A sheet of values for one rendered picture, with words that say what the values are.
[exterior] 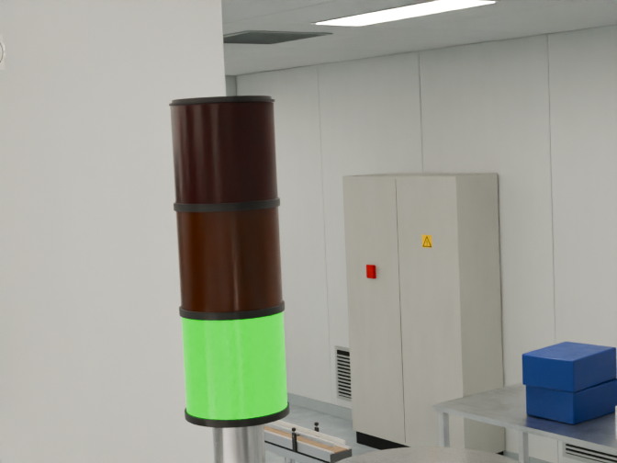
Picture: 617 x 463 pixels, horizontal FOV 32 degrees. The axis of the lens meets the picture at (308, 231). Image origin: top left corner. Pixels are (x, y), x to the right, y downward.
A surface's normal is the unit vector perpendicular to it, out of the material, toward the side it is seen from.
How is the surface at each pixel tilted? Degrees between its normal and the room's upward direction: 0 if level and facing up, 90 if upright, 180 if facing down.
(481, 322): 90
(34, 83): 90
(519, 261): 90
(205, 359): 90
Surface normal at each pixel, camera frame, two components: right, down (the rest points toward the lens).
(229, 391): -0.06, 0.08
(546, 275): -0.80, 0.08
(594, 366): 0.69, 0.03
